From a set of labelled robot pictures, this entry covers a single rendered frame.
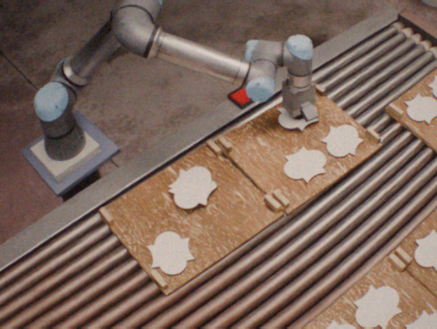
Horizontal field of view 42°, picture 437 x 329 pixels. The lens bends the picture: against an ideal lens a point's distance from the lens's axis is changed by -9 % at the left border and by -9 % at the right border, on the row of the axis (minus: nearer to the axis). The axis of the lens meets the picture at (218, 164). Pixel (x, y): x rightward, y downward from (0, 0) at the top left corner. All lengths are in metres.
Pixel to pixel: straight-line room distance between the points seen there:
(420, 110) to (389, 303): 0.74
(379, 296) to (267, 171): 0.53
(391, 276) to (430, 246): 0.15
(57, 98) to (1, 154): 1.58
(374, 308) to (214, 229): 0.51
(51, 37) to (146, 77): 0.88
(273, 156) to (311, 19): 2.18
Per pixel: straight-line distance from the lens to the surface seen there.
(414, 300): 1.64
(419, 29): 2.43
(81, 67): 1.92
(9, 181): 3.27
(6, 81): 3.89
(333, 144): 1.89
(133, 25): 1.63
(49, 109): 1.88
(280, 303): 1.61
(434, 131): 2.02
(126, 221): 1.76
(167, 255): 1.67
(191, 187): 1.76
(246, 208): 1.74
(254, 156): 1.86
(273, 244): 1.70
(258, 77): 1.64
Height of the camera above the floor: 2.36
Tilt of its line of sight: 50 degrees down
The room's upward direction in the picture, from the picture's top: 5 degrees counter-clockwise
